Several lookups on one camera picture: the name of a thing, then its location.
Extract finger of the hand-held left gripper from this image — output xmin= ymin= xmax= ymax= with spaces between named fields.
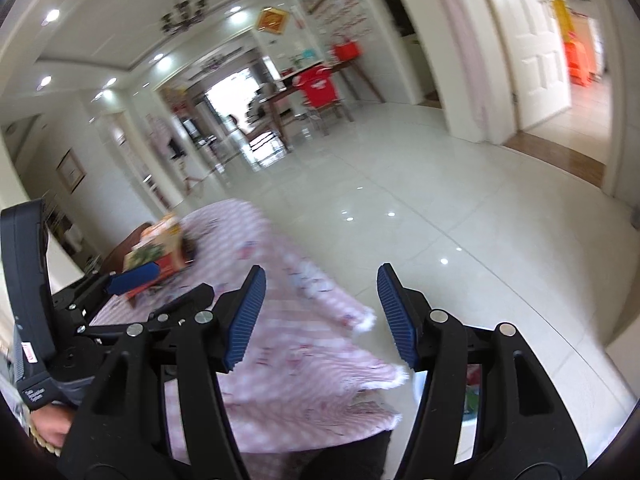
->
xmin=52 ymin=262 xmax=162 ymax=312
xmin=75 ymin=282 xmax=216 ymax=343

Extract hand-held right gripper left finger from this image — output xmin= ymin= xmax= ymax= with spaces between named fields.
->
xmin=56 ymin=264 xmax=267 ymax=480

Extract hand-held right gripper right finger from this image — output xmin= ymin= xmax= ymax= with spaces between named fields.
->
xmin=376 ymin=262 xmax=588 ymax=480

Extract colourful cardboard box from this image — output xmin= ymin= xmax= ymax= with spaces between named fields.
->
xmin=122 ymin=212 xmax=198 ymax=306

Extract person's left hand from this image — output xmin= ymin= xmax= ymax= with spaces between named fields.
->
xmin=34 ymin=401 xmax=77 ymax=445

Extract brown padded bench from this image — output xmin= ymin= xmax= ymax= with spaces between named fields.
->
xmin=102 ymin=222 xmax=151 ymax=281

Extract white shoe rack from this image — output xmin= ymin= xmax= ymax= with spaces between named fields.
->
xmin=44 ymin=207 xmax=83 ymax=262

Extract pink checkered blanket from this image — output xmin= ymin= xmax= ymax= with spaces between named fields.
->
xmin=90 ymin=199 xmax=411 ymax=480

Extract wooden coat stand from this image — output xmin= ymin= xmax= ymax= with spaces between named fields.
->
xmin=170 ymin=140 xmax=203 ymax=196

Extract pink jacket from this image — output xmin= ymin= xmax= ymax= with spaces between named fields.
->
xmin=147 ymin=112 xmax=173 ymax=158

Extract wooden chair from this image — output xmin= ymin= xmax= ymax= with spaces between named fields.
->
xmin=302 ymin=95 xmax=356 ymax=137

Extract wooden dining table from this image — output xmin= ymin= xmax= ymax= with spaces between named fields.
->
xmin=257 ymin=60 xmax=386 ymax=147

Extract red cloth chair cover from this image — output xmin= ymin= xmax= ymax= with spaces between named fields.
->
xmin=297 ymin=67 xmax=341 ymax=106

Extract pink sheer curtain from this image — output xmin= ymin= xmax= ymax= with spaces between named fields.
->
xmin=440 ymin=0 xmax=501 ymax=142

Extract large black chandelier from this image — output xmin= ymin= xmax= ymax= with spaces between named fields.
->
xmin=160 ymin=0 xmax=208 ymax=36

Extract red bag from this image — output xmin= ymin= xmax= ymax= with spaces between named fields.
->
xmin=332 ymin=37 xmax=363 ymax=62

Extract recessed ceiling lights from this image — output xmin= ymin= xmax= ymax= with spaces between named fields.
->
xmin=37 ymin=5 xmax=246 ymax=98

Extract white panel door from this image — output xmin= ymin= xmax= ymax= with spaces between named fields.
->
xmin=492 ymin=0 xmax=573 ymax=133

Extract orange plastic item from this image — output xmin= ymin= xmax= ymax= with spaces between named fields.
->
xmin=565 ymin=42 xmax=599 ymax=87

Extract small framed wall picture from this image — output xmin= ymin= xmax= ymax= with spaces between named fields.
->
xmin=56 ymin=149 xmax=87 ymax=195

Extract beaded bracelet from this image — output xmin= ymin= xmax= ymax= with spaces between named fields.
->
xmin=29 ymin=422 xmax=62 ymax=457

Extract red diamond wall decoration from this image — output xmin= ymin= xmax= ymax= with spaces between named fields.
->
xmin=255 ymin=7 xmax=293 ymax=36

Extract group of wall certificates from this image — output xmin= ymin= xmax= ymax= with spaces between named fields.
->
xmin=312 ymin=0 xmax=372 ymax=37

